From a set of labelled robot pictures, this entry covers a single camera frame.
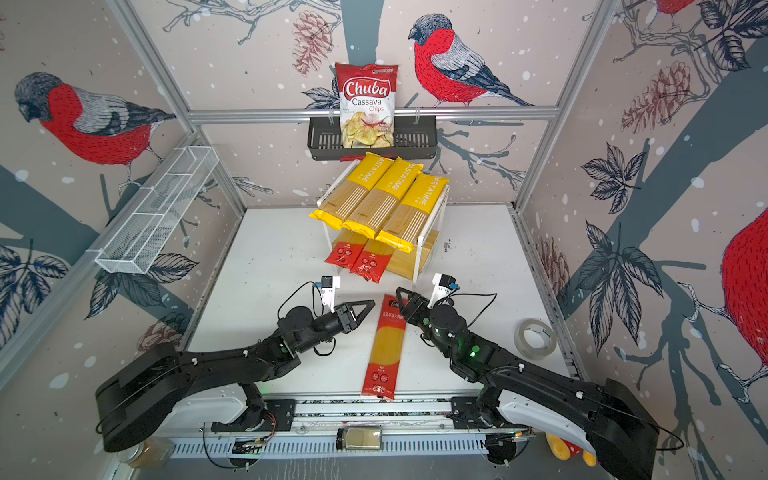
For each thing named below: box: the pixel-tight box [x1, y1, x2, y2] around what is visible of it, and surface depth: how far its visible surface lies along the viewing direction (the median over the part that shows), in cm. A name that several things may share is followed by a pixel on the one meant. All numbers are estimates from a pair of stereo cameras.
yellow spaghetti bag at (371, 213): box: [342, 156, 424, 240], surface depth 76 cm
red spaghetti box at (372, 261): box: [350, 238, 396, 284], surface depth 84 cm
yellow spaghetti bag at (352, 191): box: [309, 152, 395, 231], surface depth 78 cm
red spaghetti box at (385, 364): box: [362, 294, 407, 400], surface depth 83 cm
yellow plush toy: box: [545, 432, 597, 467], surface depth 66 cm
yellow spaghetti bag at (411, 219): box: [375, 172, 450, 253], surface depth 72 cm
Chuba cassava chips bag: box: [335, 62, 398, 149], surface depth 87 cm
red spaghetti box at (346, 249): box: [324, 228, 369, 271], surface depth 87 cm
